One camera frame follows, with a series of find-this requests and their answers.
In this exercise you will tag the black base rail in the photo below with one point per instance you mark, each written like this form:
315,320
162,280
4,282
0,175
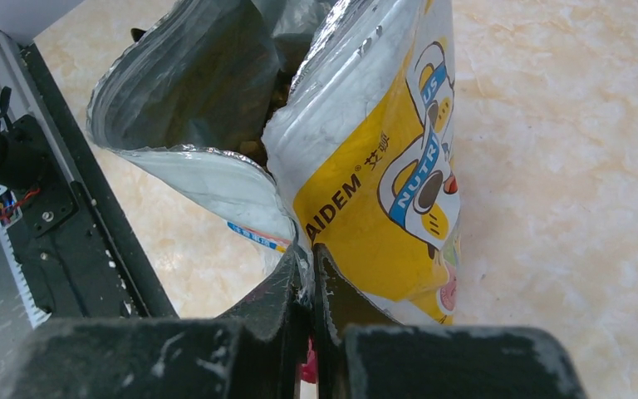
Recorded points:
66,240

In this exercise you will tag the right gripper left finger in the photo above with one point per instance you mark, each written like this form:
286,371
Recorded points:
249,351

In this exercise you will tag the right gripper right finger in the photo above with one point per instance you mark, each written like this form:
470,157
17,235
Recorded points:
363,353

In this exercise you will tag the pet food bag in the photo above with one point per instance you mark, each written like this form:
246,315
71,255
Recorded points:
302,123

